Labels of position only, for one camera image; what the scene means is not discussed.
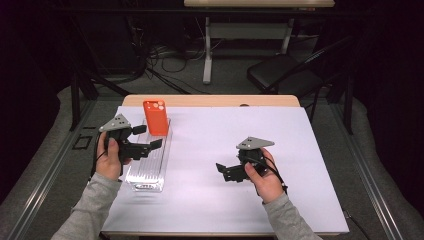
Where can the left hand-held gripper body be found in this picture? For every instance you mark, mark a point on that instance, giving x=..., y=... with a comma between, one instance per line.
x=116, y=125

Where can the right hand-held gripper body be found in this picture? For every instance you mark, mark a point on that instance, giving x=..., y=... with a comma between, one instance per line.
x=253, y=143

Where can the orange phone case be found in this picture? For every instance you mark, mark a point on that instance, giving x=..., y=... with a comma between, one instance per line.
x=156, y=118

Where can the clear plastic storage bin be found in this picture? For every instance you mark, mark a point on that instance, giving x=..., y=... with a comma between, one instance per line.
x=150, y=170

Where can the person's right hand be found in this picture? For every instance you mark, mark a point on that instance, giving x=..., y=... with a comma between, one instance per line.
x=268, y=186

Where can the person's left hand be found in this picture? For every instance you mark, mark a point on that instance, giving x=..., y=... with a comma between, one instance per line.
x=108, y=163

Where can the black metal stand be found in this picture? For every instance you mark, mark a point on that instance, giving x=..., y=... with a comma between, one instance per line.
x=75, y=100

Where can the black folding chair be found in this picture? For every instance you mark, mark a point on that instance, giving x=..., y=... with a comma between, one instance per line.
x=280, y=75

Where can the metal floor rail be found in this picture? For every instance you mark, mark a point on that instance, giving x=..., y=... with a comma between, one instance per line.
x=43, y=186
x=370, y=180

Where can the white metal frame desk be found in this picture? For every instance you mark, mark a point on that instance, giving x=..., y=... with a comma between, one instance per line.
x=246, y=30

